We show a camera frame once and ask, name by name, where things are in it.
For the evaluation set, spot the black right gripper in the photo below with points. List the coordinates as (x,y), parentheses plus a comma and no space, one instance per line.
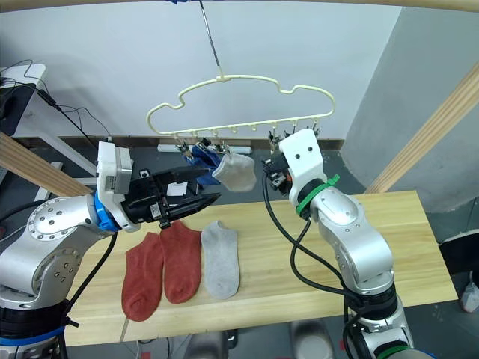
(278,174)

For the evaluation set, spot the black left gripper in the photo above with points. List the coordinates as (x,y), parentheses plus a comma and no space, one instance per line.
(144,200)

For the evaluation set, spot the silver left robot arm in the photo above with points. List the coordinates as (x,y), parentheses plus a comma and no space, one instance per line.
(45,239)

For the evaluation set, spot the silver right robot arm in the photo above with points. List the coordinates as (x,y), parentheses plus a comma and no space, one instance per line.
(359,243)

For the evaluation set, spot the metal hanger clip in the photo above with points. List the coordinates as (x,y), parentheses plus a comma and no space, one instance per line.
(289,134)
(224,147)
(274,141)
(205,144)
(183,146)
(316,130)

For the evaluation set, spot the cream plastic clip hanger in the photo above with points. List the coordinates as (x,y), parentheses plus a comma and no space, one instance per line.
(239,77)

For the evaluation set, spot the metal hanging rod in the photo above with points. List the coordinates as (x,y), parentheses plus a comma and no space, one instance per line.
(209,35)

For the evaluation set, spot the blue sock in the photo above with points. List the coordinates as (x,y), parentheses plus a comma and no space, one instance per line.
(204,159)

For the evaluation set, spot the grey sock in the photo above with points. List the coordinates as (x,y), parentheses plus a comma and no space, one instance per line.
(237,172)
(221,261)

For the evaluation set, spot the small floor socket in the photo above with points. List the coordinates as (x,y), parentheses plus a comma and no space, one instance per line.
(144,173)

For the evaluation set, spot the white power strip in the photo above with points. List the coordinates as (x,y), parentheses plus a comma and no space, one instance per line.
(166,148)

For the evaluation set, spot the red sock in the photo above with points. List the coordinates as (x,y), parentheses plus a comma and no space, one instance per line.
(181,261)
(144,276)

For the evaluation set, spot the white desk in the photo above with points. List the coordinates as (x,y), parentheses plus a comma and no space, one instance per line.
(56,144)

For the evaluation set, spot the blue tape piece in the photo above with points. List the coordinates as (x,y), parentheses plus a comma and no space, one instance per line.
(176,1)

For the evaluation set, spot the black bag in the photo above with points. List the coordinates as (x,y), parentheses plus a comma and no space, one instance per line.
(15,108)

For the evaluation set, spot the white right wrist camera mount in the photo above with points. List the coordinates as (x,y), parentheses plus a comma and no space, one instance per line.
(301,153)

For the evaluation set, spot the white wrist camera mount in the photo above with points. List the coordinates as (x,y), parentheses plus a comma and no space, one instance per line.
(108,164)
(301,153)

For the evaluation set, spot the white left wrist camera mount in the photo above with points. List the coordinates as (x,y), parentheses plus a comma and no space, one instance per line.
(108,164)

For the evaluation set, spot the wooden frame beam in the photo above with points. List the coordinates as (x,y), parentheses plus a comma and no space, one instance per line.
(112,4)
(430,127)
(37,168)

